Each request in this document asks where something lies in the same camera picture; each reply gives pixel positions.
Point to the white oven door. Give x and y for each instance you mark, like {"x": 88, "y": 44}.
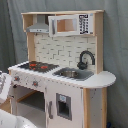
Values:
{"x": 5, "y": 83}

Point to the white wooden toy kitchen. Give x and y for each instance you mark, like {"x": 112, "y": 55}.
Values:
{"x": 63, "y": 51}

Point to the grey toy sink basin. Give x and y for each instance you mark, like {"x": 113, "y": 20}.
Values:
{"x": 74, "y": 74}

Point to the black toy faucet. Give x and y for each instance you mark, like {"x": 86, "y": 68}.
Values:
{"x": 83, "y": 63}

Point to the black stovetop red burners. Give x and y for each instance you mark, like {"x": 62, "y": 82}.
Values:
{"x": 38, "y": 66}

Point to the right grey stove knob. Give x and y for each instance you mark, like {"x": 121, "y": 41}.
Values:
{"x": 35, "y": 83}

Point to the grey stove knob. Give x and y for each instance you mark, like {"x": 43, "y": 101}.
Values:
{"x": 35, "y": 83}
{"x": 17, "y": 78}

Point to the grey ice dispenser panel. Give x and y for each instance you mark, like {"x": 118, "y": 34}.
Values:
{"x": 63, "y": 105}

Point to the white microwave door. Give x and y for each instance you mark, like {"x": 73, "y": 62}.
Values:
{"x": 68, "y": 25}

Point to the grey range hood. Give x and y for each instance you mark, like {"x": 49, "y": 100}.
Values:
{"x": 39, "y": 25}

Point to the left grey stove knob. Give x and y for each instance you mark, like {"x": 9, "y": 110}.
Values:
{"x": 17, "y": 78}

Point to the white cupboard door grey handle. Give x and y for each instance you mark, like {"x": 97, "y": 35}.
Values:
{"x": 52, "y": 119}

